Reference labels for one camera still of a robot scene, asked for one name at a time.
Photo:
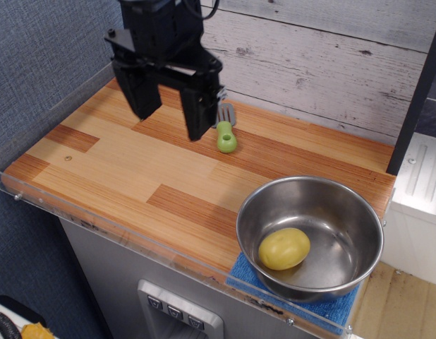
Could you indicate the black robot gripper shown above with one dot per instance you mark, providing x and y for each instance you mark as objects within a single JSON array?
[{"x": 160, "y": 44}]

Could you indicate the yellow potato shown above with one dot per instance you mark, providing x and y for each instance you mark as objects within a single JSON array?
[{"x": 284, "y": 249}]

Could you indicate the stainless steel pot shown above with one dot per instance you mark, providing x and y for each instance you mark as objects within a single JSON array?
[{"x": 345, "y": 234}]

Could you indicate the grey toy fridge cabinet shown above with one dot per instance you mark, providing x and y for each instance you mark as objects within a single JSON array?
[{"x": 114, "y": 270}]

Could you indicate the silver dispenser panel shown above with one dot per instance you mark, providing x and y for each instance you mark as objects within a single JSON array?
[{"x": 168, "y": 315}]

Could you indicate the blue cloth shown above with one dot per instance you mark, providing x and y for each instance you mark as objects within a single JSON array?
[{"x": 331, "y": 316}]

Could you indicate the white toy sink unit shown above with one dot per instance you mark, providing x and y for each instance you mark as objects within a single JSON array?
[{"x": 410, "y": 217}]

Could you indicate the green handled grey spatula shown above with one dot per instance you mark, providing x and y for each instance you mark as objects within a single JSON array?
[{"x": 225, "y": 121}]

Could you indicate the clear acrylic guard rail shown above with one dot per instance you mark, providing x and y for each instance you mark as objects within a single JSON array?
[{"x": 71, "y": 146}]

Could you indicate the black right vertical post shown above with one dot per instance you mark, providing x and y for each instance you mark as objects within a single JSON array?
[{"x": 414, "y": 110}]

